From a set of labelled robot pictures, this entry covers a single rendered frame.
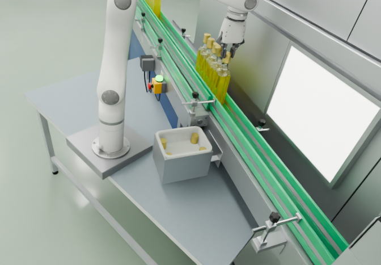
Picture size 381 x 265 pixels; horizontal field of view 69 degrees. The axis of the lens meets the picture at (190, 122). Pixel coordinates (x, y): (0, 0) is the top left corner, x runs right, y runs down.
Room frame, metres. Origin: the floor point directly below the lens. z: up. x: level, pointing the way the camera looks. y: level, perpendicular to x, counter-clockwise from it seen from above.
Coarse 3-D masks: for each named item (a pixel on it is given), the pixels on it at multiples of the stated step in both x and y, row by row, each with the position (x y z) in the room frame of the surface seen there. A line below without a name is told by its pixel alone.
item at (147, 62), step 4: (140, 56) 1.70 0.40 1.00; (144, 56) 1.69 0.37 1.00; (148, 56) 1.70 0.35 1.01; (152, 56) 1.71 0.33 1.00; (140, 60) 1.69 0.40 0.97; (144, 60) 1.64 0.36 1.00; (148, 60) 1.65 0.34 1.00; (152, 60) 1.66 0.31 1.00; (140, 64) 1.69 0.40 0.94; (144, 64) 1.64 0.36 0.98; (148, 64) 1.65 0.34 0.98; (152, 64) 1.66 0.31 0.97; (144, 68) 1.64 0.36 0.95; (148, 68) 1.65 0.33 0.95; (152, 68) 1.66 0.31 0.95
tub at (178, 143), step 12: (156, 132) 0.95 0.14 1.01; (168, 132) 0.98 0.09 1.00; (180, 132) 1.00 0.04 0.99; (192, 132) 1.03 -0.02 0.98; (168, 144) 0.97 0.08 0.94; (180, 144) 0.98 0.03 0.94; (192, 144) 0.99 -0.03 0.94; (204, 144) 0.96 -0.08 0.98; (168, 156) 0.82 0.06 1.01; (180, 156) 0.83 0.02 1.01
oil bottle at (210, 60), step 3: (210, 57) 1.28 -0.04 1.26; (207, 60) 1.29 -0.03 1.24; (210, 60) 1.27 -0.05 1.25; (213, 60) 1.26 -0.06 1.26; (207, 63) 1.28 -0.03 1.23; (210, 63) 1.26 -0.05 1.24; (207, 66) 1.27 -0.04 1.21; (204, 69) 1.30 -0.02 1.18; (207, 69) 1.27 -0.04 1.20; (204, 72) 1.29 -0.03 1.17; (207, 72) 1.27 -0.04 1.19; (204, 75) 1.29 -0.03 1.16; (207, 75) 1.26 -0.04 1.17; (204, 78) 1.28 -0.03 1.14; (207, 78) 1.26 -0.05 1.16; (204, 81) 1.28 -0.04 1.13
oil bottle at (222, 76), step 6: (216, 72) 1.19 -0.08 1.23; (222, 72) 1.16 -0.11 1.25; (228, 72) 1.17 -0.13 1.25; (216, 78) 1.18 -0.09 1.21; (222, 78) 1.15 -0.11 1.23; (228, 78) 1.17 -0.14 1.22; (216, 84) 1.17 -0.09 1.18; (222, 84) 1.16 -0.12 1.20; (216, 90) 1.16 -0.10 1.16; (222, 90) 1.16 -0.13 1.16; (216, 96) 1.15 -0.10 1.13; (222, 96) 1.17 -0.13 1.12; (222, 102) 1.17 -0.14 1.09
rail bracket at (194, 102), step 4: (192, 92) 1.07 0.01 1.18; (196, 92) 1.07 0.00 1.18; (196, 96) 1.05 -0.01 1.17; (192, 100) 1.06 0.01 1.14; (196, 100) 1.07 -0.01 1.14; (208, 100) 1.10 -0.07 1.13; (212, 100) 1.11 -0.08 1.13; (216, 100) 1.11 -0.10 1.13; (184, 104) 1.04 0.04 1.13; (188, 104) 1.05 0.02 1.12; (192, 104) 1.05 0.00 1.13; (196, 104) 1.06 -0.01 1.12; (192, 108) 1.06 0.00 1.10; (192, 112) 1.06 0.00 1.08; (192, 116) 1.06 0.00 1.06
